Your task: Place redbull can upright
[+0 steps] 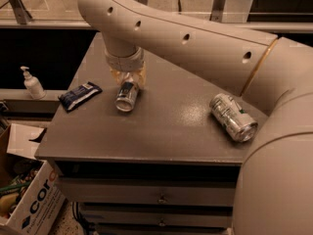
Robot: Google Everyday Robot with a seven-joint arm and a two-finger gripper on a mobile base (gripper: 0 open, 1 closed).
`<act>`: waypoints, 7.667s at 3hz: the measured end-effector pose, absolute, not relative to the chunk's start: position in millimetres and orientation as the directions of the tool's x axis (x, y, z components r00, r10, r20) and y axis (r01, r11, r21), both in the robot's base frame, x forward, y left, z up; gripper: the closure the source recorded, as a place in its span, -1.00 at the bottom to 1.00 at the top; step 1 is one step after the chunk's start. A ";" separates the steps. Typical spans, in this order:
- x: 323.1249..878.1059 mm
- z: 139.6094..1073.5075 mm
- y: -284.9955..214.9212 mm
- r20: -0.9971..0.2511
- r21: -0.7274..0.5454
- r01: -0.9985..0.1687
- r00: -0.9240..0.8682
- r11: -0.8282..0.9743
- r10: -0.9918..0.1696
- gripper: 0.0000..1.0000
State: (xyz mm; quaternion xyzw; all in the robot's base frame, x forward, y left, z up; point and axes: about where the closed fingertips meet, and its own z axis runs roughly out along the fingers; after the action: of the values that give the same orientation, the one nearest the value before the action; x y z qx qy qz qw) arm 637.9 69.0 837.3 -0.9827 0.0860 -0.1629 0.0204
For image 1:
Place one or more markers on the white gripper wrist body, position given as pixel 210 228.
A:
pixel 124 64

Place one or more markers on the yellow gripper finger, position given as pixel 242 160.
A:
pixel 117 75
pixel 139 76

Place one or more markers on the redbull can blue silver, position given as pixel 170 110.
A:
pixel 126 96

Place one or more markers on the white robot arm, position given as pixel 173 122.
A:
pixel 274 194

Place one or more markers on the silver green soda can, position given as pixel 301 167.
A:
pixel 239 124

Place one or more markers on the dark blue snack packet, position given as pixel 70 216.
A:
pixel 79 95

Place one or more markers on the white pump dispenser bottle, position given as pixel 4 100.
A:
pixel 32 84

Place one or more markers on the grey drawer cabinet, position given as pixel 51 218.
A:
pixel 170 136

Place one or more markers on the upper grey drawer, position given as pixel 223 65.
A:
pixel 147 193

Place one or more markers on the grey drawer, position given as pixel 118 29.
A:
pixel 147 193
pixel 158 215

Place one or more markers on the white cardboard box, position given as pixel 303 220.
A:
pixel 30 199

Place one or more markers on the lower grey drawer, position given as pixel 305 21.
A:
pixel 158 215

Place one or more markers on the metal railing post left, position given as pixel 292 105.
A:
pixel 21 14

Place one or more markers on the metal railing post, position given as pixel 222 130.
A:
pixel 217 10
pixel 21 14

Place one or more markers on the metal railing post right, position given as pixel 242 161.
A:
pixel 217 10

